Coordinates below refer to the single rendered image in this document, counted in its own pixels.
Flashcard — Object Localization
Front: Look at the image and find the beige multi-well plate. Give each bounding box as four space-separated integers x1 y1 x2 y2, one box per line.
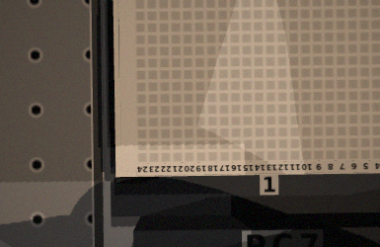
114 0 380 177

